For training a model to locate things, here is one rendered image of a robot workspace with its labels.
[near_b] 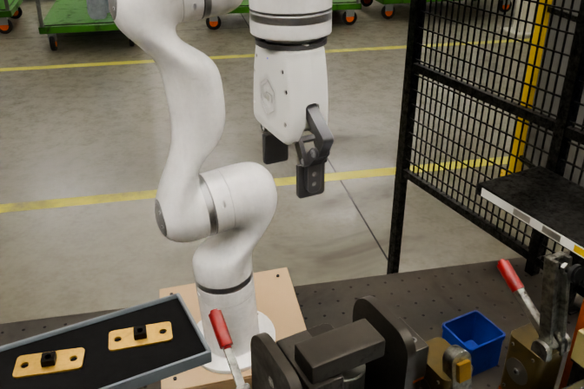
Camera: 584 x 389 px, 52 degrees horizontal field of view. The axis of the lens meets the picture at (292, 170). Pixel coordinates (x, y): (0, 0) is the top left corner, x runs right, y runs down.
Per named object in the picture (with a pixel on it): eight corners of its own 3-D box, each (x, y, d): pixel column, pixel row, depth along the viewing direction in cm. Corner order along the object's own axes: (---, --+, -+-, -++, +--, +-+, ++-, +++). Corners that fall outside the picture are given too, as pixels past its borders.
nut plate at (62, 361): (11, 379, 75) (9, 372, 74) (17, 357, 78) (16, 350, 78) (82, 369, 76) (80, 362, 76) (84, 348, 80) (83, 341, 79)
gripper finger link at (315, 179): (295, 140, 62) (295, 196, 65) (308, 151, 60) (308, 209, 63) (321, 135, 64) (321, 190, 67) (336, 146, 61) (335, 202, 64)
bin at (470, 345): (465, 381, 135) (470, 351, 131) (435, 352, 143) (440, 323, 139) (501, 364, 139) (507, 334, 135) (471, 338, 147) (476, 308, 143)
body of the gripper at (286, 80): (239, 22, 64) (243, 119, 69) (277, 43, 56) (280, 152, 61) (301, 15, 67) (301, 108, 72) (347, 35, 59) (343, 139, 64)
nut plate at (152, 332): (109, 352, 79) (107, 345, 79) (109, 332, 82) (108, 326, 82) (173, 340, 81) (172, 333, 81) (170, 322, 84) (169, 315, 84)
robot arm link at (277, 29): (235, 3, 63) (236, 31, 64) (268, 19, 56) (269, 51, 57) (307, -4, 66) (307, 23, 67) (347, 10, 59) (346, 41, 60)
